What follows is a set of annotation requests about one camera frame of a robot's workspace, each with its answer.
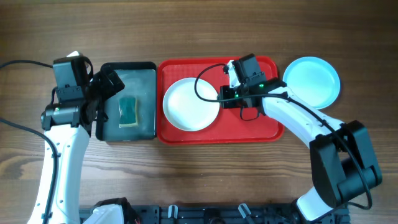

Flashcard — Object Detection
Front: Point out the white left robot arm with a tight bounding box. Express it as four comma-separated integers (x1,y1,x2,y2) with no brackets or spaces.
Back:
28,64,124,223

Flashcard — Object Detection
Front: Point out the black water tray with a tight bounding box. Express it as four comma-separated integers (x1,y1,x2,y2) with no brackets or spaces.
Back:
96,62,157,141

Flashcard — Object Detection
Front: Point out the white plate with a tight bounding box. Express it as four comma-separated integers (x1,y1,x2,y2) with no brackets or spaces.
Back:
162,78,220,131

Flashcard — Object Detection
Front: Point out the yellow green sponge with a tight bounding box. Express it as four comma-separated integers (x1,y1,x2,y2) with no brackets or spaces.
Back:
119,97,138,128

